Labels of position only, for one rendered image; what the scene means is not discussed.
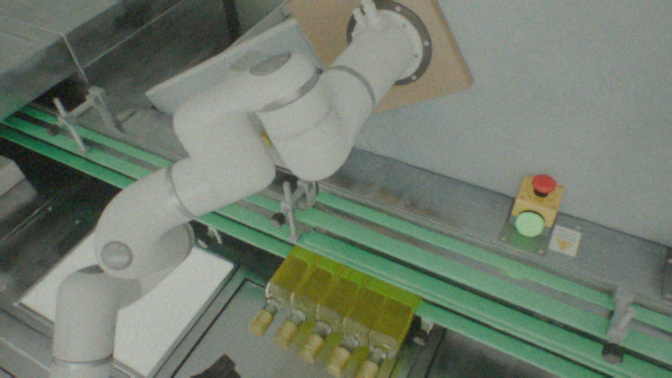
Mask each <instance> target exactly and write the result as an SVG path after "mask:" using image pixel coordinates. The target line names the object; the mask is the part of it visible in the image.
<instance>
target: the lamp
mask: <svg viewBox="0 0 672 378"><path fill-rule="evenodd" d="M544 224H545V219H544V216H543V215H542V214H541V213H540V212H538V211H534V210H530V209H526V210H522V211H520V212H519V214H518V218H517V222H516V227H517V229H518V231H519V232H520V233H521V234H523V235H526V236H535V235H538V234H540V233H541V231H542V229H543V227H544Z"/></svg>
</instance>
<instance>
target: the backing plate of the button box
mask: <svg viewBox="0 0 672 378"><path fill-rule="evenodd" d="M515 200H516V199H514V198H513V201H512V203H511V206H510V208H509V211H508V214H507V216H506V220H505V222H504V225H503V227H502V230H501V233H500V235H499V238H498V240H497V242H500V243H503V244H505V245H508V246H511V247H514V248H517V249H520V250H522V251H525V252H528V253H531V254H534V255H538V256H540V257H543V258H545V257H546V254H547V250H548V247H549V244H550V241H551V237H552V234H553V231H554V227H555V224H556V221H557V216H558V213H559V212H557V214H556V216H555V220H554V222H553V224H552V226H551V229H550V231H549V234H548V236H543V235H540V234H538V235H535V236H526V235H523V234H521V233H520V232H519V231H518V229H517V227H515V226H513V225H510V224H509V220H510V215H511V213H512V209H513V206H514V203H515Z"/></svg>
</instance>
